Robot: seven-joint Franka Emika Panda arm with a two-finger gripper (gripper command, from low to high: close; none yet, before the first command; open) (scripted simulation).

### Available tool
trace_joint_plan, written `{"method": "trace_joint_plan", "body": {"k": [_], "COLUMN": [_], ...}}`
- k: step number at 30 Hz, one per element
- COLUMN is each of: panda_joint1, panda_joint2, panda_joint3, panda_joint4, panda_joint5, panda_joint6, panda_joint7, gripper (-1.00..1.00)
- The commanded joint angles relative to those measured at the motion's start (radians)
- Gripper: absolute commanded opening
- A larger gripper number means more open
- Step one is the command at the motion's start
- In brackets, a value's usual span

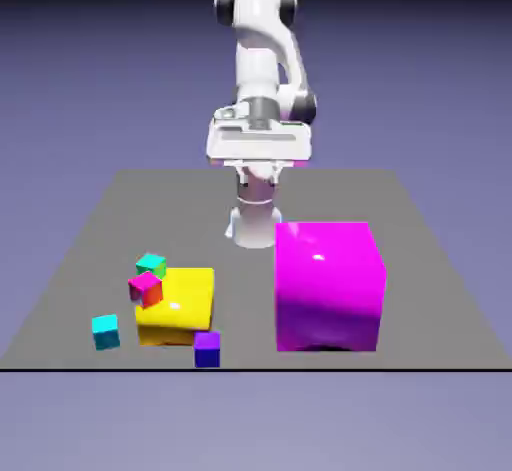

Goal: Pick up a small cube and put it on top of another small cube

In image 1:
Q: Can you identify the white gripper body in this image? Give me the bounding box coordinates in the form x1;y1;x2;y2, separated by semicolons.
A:
206;118;313;169

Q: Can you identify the small green cube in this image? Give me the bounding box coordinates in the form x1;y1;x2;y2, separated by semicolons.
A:
134;252;168;281

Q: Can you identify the small red cube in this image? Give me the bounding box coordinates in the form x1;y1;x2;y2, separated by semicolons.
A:
127;270;165;310

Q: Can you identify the small blue cube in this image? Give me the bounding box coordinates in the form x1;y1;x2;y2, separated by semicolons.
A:
193;330;222;369

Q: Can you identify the small cyan cube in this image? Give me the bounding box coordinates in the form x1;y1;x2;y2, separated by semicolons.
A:
91;313;122;351

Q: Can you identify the large magenta box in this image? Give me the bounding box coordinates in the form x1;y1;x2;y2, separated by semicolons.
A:
274;220;388;353

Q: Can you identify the large yellow box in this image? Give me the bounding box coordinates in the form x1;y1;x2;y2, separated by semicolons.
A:
134;266;216;347

